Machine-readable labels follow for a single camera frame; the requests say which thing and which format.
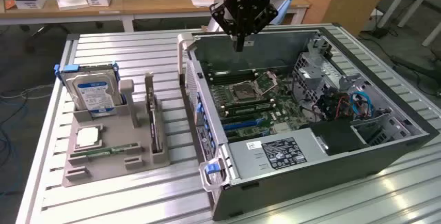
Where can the white box with black lid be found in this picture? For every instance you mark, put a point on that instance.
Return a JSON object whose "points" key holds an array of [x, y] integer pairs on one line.
{"points": [[26, 0]]}

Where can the grey power supply unit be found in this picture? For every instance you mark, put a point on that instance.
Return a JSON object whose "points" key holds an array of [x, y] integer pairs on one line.
{"points": [[247, 162]]}

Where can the CPU socket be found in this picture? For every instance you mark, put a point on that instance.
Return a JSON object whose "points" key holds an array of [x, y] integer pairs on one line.
{"points": [[244, 91]]}

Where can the hard disk in blue carrier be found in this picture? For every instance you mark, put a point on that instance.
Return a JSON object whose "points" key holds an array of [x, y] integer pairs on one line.
{"points": [[92, 95]]}

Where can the orange small box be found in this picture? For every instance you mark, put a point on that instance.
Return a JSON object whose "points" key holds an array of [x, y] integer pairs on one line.
{"points": [[9, 3]]}

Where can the open socket cover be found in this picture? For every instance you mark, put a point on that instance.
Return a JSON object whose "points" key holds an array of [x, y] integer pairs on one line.
{"points": [[266, 83]]}

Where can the open black PC case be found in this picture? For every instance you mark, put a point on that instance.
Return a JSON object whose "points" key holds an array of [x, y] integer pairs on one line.
{"points": [[310, 182]]}

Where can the graphics card with metal bracket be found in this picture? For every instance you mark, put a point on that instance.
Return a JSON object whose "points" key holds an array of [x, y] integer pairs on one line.
{"points": [[155, 131]]}

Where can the black installed RAM stick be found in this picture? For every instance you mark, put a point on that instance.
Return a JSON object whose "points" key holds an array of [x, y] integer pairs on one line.
{"points": [[250, 108]]}

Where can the wooden desk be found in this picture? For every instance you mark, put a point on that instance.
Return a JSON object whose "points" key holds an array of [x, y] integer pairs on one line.
{"points": [[155, 4]]}

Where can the white table frame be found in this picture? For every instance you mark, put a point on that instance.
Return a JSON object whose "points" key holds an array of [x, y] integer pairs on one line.
{"points": [[411, 2]]}

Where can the grey parts rack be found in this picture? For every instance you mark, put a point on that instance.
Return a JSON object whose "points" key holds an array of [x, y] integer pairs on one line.
{"points": [[113, 133]]}

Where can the green RAM stick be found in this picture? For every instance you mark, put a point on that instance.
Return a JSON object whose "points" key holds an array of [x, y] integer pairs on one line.
{"points": [[99, 151]]}

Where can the metal disk bay cage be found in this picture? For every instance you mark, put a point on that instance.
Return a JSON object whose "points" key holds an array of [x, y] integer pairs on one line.
{"points": [[312, 84]]}

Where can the blue expansion slot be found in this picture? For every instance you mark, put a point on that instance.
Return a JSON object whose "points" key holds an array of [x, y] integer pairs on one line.
{"points": [[240, 125]]}

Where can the silver chipset heatsink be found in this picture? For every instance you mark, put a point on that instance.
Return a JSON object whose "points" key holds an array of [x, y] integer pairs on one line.
{"points": [[283, 128]]}

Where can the blue case latch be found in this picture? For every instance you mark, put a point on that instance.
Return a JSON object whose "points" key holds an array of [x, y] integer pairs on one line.
{"points": [[211, 169]]}

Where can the silver CPU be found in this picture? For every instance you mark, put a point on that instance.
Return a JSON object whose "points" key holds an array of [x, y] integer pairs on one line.
{"points": [[87, 137]]}

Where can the white round container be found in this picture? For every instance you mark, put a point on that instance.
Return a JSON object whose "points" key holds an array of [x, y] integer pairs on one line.
{"points": [[70, 0]]}

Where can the wooden cabinet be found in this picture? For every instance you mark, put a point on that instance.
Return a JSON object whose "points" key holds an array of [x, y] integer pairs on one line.
{"points": [[343, 2]]}

